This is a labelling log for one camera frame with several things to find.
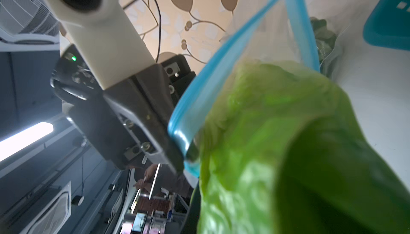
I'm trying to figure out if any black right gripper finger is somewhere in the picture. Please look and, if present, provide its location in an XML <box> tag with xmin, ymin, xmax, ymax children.
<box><xmin>180</xmin><ymin>184</ymin><xmax>201</xmax><ymax>234</ymax></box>

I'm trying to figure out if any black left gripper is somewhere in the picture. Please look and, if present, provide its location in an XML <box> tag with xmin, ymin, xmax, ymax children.
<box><xmin>67</xmin><ymin>64</ymin><xmax>184</xmax><ymax>174</ymax></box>

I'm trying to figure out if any small chinese cabbage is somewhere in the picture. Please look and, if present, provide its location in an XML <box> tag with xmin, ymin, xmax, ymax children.
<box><xmin>197</xmin><ymin>62</ymin><xmax>410</xmax><ymax>234</ymax></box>

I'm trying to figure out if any clear blue-zip zipper bag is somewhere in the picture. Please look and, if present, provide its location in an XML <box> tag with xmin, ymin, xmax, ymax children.
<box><xmin>166</xmin><ymin>0</ymin><xmax>363</xmax><ymax>178</ymax></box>

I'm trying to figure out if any large chinese cabbage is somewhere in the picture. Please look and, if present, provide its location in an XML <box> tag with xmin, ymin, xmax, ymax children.
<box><xmin>310</xmin><ymin>17</ymin><xmax>337</xmax><ymax>77</ymax></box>

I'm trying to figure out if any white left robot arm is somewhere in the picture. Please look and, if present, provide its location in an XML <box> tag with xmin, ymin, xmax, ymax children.
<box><xmin>50</xmin><ymin>45</ymin><xmax>195</xmax><ymax>173</ymax></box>

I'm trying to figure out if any teal perforated plastic basket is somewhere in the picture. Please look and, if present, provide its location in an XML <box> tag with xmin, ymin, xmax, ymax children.
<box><xmin>363</xmin><ymin>0</ymin><xmax>410</xmax><ymax>51</ymax></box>

